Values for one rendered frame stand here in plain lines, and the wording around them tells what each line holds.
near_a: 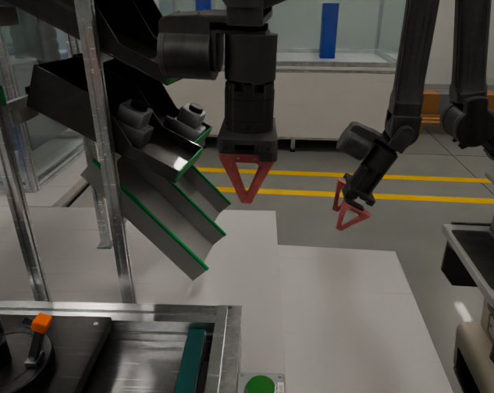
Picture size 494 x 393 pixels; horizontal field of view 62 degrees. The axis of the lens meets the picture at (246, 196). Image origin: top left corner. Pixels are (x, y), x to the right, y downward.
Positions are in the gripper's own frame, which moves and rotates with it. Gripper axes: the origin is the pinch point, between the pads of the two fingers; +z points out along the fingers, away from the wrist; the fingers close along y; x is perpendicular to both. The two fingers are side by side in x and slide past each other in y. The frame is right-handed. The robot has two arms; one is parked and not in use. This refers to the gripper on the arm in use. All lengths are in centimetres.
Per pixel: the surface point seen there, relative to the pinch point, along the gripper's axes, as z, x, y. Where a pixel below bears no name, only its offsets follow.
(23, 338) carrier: 25.4, -33.9, 1.1
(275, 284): 37.5, 6.4, -31.4
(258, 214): 38, 2, -67
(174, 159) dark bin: 3.7, -14.0, -22.3
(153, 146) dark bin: 1.8, -18.1, -23.8
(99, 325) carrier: 27.2, -24.2, -4.4
